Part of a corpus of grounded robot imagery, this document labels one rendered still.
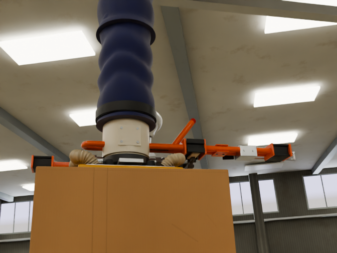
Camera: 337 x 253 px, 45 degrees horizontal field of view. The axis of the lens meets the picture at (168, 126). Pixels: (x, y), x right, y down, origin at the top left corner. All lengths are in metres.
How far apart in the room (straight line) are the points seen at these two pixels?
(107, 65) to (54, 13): 4.14
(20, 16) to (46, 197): 4.67
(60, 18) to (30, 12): 0.38
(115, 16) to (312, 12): 3.14
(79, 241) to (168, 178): 0.32
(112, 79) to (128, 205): 0.49
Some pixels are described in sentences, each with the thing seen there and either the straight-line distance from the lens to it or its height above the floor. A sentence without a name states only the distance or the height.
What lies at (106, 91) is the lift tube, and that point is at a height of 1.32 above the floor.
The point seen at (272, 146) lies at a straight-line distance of 1.62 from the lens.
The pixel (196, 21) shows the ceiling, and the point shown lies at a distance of 5.81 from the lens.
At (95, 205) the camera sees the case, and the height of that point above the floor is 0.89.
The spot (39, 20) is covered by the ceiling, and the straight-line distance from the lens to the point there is 5.80.
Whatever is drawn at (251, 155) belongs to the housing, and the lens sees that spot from 1.59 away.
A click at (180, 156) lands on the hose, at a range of 1.39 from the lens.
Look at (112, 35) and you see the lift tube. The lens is 1.59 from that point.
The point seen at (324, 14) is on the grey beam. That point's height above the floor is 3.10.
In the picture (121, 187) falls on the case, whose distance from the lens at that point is 1.25.
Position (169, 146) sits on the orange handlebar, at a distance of 1.49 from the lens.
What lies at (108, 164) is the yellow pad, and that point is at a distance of 1.32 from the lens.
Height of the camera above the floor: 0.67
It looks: 21 degrees up
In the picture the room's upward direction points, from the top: 4 degrees counter-clockwise
